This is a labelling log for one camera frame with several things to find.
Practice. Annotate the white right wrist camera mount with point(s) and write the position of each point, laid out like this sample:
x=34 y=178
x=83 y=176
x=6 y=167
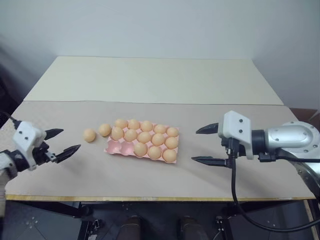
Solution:
x=235 y=127

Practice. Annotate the black metal table frame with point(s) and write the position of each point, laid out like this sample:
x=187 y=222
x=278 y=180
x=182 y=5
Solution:
x=62 y=220

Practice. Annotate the brown egg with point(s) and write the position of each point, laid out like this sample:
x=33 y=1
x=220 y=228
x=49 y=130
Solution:
x=89 y=135
x=155 y=152
x=140 y=149
x=105 y=129
x=172 y=131
x=117 y=133
x=144 y=137
x=160 y=128
x=130 y=135
x=171 y=142
x=169 y=155
x=158 y=139
x=146 y=125
x=134 y=124
x=121 y=123

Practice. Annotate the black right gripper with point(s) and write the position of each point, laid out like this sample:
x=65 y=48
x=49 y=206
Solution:
x=233 y=147

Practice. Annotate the pink egg tray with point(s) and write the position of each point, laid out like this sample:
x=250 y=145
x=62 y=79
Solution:
x=116 y=148

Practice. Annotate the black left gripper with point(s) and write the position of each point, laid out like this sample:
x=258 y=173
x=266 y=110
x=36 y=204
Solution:
x=42 y=153

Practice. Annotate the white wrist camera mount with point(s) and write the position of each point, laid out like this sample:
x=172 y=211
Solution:
x=26 y=136
x=235 y=127

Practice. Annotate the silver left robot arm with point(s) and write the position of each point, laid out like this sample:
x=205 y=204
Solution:
x=10 y=162

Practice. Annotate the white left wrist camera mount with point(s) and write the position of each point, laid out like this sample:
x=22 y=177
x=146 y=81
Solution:
x=26 y=136

